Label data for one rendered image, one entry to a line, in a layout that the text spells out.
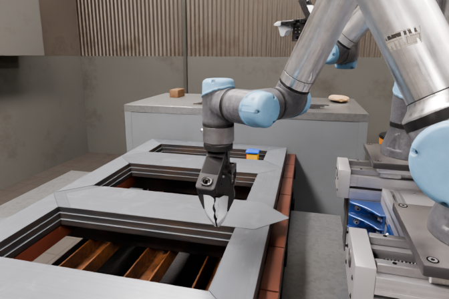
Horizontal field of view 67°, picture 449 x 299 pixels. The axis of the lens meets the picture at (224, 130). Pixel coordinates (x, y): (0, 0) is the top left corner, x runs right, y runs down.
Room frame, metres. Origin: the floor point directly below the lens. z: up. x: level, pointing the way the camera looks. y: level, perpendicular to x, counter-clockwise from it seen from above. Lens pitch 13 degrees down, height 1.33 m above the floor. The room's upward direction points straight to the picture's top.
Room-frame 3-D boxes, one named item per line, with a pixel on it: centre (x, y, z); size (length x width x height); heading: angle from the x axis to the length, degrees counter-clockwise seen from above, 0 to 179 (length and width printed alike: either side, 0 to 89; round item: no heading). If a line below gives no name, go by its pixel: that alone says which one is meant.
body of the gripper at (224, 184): (0.80, 0.01, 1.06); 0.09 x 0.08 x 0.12; 167
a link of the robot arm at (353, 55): (1.25, -0.43, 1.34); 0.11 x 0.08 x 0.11; 139
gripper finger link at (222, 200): (0.80, 0.00, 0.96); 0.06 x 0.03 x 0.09; 167
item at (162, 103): (2.07, -0.13, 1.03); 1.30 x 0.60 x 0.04; 77
